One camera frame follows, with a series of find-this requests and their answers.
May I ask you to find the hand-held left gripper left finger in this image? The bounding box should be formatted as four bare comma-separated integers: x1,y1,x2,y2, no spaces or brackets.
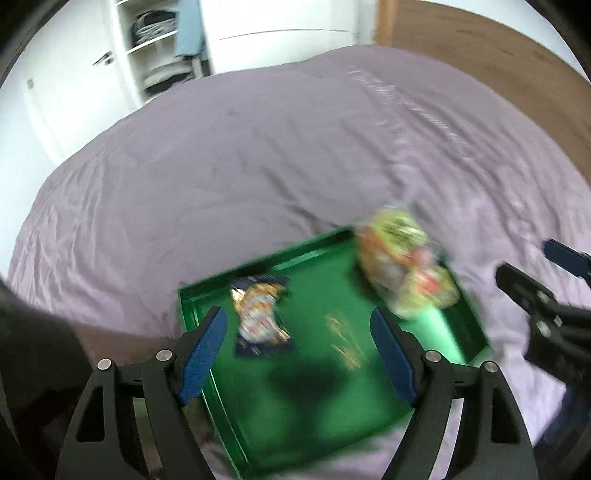
55,305,228,480

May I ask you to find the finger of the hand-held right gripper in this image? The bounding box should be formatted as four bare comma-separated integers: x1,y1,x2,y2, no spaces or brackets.
495,262,561,324
544,239,591,281

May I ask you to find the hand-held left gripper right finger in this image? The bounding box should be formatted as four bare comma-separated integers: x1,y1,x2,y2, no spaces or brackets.
370,307,539,480

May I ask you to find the green tray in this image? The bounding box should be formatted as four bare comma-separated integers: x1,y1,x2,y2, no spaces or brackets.
178,226,492,478

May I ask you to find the clear bag of colourful snacks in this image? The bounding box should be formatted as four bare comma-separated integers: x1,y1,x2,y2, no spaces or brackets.
355,205,462,321

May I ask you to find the dark blue snack packet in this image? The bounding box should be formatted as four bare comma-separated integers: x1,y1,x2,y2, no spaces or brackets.
229,274,296,358

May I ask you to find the purple bed sheet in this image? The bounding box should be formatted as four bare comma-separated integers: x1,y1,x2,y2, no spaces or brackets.
7,44,591,480

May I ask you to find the wooden headboard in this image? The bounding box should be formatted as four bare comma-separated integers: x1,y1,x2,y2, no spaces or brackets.
376,0,591,153

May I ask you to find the white folded clothes stack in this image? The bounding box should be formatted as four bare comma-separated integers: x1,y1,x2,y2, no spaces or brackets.
142,62,194,88

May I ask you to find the blue hanging cloth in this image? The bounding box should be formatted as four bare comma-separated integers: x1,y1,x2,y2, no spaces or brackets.
175,0,208,77

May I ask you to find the grey folded clothes stack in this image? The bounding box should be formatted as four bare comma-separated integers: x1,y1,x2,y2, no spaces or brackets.
130,11,178,47

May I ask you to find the white wardrobe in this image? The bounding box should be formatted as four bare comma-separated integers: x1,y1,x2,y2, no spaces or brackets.
99,0,370,104

